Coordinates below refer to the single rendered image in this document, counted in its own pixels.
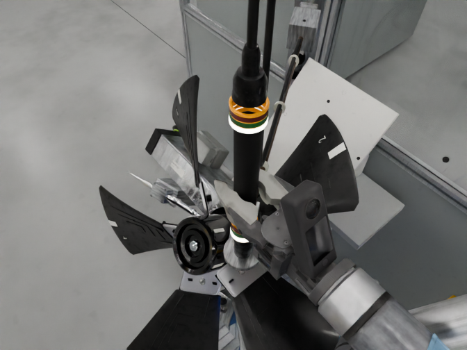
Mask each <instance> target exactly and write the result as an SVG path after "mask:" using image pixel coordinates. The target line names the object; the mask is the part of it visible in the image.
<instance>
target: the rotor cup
mask: <svg viewBox="0 0 467 350"><path fill-rule="evenodd" d="M219 228H223V229H224V231H223V232H218V233H215V232H214V229H219ZM230 231H231V228H230V221H229V220H228V218H227V214H226V212H225V209H224V207H221V208H217V209H215V210H213V211H212V212H211V213H210V215H198V216H192V217H187V218H185V219H183V220H182V221H181V222H179V224H178V225H177V227H176V228H175V230H174V234H173V238H172V249H173V253H174V257H175V259H176V261H177V263H178V264H179V266H180V268H182V270H183V271H185V272H186V273H188V274H191V275H195V276H201V275H204V274H207V273H210V272H214V271H216V270H219V269H221V268H223V267H224V266H225V265H226V264H227V263H226V261H225V259H224V245H225V243H226V240H228V239H229V234H230ZM192 241H196V243H197V250H196V251H192V250H191V249H190V242H192ZM222 252H223V254H222ZM221 263H223V265H222V266H219V267H216V268H213V266H215V265H219V264H221Z"/></svg>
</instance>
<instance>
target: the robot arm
mask: <svg viewBox="0 0 467 350"><path fill-rule="evenodd" d="M214 185H215V191H216V194H217V196H218V198H219V200H220V202H221V204H222V205H223V207H224V209H225V212H226V214H227V218H228V220H229V221H230V222H231V223H232V224H233V225H235V226H236V228H237V229H238V231H239V233H240V234H241V235H242V236H243V237H244V238H245V239H246V240H247V241H248V242H251V243H254V244H257V248H256V247H255V246H253V251H252V254H253V255H254V256H255V257H256V259H257V260H258V261H259V262H260V263H261V264H262V265H263V266H264V267H265V268H266V269H267V270H268V271H269V272H270V273H271V274H272V276H273V277H274V278H275V279H276V280H278V279H279V278H280V277H281V276H283V275H284V274H287V275H288V276H289V277H290V278H291V279H292V280H293V281H294V283H295V284H296V285H297V286H298V287H299V288H300V289H301V290H302V291H303V292H304V293H305V294H306V296H307V297H308V298H309V299H310V300H311V301H312V302H313V303H314V305H315V306H317V305H319V307H318V312H319V313H320V314H321V315H322V316H323V317H324V318H325V319H326V320H327V321H328V322H329V324H330V325H331V326H332V327H333V328H334V329H335V330H336V331H337V332H338V333H339V335H340V336H339V339H338V343H337V345H336V348H335V349H334V350H467V294H464V295H461V296H458V297H454V298H451V299H446V300H444V301H440V302H436V303H432V304H429V305H426V306H422V307H419V308H415V309H412V310H407V309H406V308H404V307H403V306H402V305H401V304H400V303H399V302H398V301H397V300H396V299H394V298H393V297H392V296H391V295H390V294H389V293H388V292H386V291H385V289H384V288H383V287H382V286H380V285H379V281H378V280H376V279H373V278H372V277H370V276H369V275H368V274H367V273H366V272H365V271H364V270H363V269H362V268H360V267H357V268H356V269H355V267H356V264H354V263H353V262H352V261H351V260H350V259H349V258H345V259H343V260H342V261H340V262H339V263H338V264H337V265H336V264H335V263H334V261H335V259H336V258H337V255H336V250H335V246H334V240H333V236H332V233H331V227H330V223H329V218H328V214H327V208H326V204H325V198H324V195H323V191H322V186H321V184H319V183H316V182H313V181H309V180H305V181H303V182H302V183H300V184H299V185H298V186H297V187H294V186H292V185H291V184H290V183H287V182H286V181H284V180H283V179H281V178H279V177H278V176H273V175H272V174H270V173H268V172H266V171H264V170H262V169H260V172H259V186H258V189H259V194H260V196H261V198H262V200H263V201H264V202H265V203H266V204H270V205H273V206H274V207H275V208H276V209H277V211H276V212H274V213H272V214H271V215H270V216H266V215H263V216H262V219H261V222H262V225H261V223H260V222H259V221H258V220H257V215H258V208H257V207H256V206H255V205H254V204H253V203H250V202H246V201H244V200H242V199H241V198H240V197H239V196H238V193H237V192H235V191H233V190H231V189H230V188H229V187H228V185H227V183H226V182H224V181H221V180H218V179H215V180H214ZM259 255H260V256H261V257H262V258H263V259H264V261H266V262H267V264H269V266H271V269H270V268H269V267H268V266H267V265H266V264H265V263H264V262H263V261H262V260H261V259H260V258H259ZM374 303H375V304H374ZM373 304H374V305H373ZM372 305H373V306H372ZM367 309H368V311H367ZM366 311H367V312H366ZM364 313H365V314H364Z"/></svg>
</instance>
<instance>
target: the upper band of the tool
mask: <svg viewBox="0 0 467 350"><path fill-rule="evenodd" d="M232 101H233V99H232V96H231V97H230V99H229V107H230V109H231V111H232V112H233V113H234V114H235V115H237V116H239V117H244V118H255V117H260V116H261V115H263V114H265V113H266V112H267V110H268V108H269V104H270V102H269V99H268V97H267V99H266V101H265V103H266V104H265V103H264V104H263V105H262V106H259V107H256V108H242V107H241V106H239V105H237V104H236V103H234V102H233V103H232ZM233 106H234V107H233ZM257 108H258V109H257ZM259 109H260V110H259ZM244 111H252V112H255V113H254V114H245V113H241V112H244ZM266 117H267V116H266ZM264 119H265V118H264ZM235 120H236V119H235ZM262 120H263V119H262ZM262 120H261V121H262ZM236 121H238V120H236ZM238 122H240V121H238ZM259 122H260V121H259ZM232 123H233V122H232ZM241 123H244V124H254V123H257V122H254V123H245V122H241ZM233 124H234V123H233ZM234 125H235V124H234ZM236 126H237V125H236ZM261 126H262V125H261ZM237 127H239V126H237ZM259 127H260V126H259ZM240 128H242V127H240ZM256 128H258V127H256ZM244 129H253V128H244Z"/></svg>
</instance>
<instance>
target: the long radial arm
mask: <svg viewBox="0 0 467 350"><path fill-rule="evenodd" d="M183 145H184V142H183V139H182V137H179V136H173V135H163V134H162V136H161V138H160V140H159V141H158V144H157V145H156V147H155V149H154V151H153V153H152V155H151V156H152V157H153V158H154V159H155V160H156V161H157V163H158V164H159V165H160V166H161V167H162V168H163V169H164V170H165V171H166V172H167V173H168V174H169V175H170V177H171V178H172V179H173V180H174V181H175V182H176V184H177V185H178V186H179V187H180V188H181V189H182V190H183V191H184V192H185V193H186V194H187V195H188V197H189V198H190V199H191V200H192V201H193V202H194V204H195V205H196V206H197V207H198V208H199V209H200V210H201V211H202V212H203V213H204V214H206V213H205V211H204V205H203V202H201V203H200V202H199V198H200V197H202V196H201V192H200V189H199V188H198V187H196V185H195V177H194V173H193V168H192V164H191V161H190V157H189V155H188V151H187V149H186V148H185V147H184V146H183ZM198 165H199V177H200V182H201V181H202V182H203V185H204V191H205V194H206V195H209V194H211V197H212V201H210V202H207V204H208V210H209V213H211V212H212V211H213V208H215V209H217V208H216V206H215V205H216V204H218V205H220V203H219V198H218V196H217V194H216V191H215V185H214V180H215V179H218V180H221V181H224V182H226V183H227V185H228V187H229V188H230V189H231V190H233V188H234V182H233V181H232V180H231V179H230V178H229V177H228V176H227V175H226V174H225V173H224V172H223V171H222V170H221V169H220V168H219V169H212V168H210V167H207V166H203V164H201V163H199V162H198Z"/></svg>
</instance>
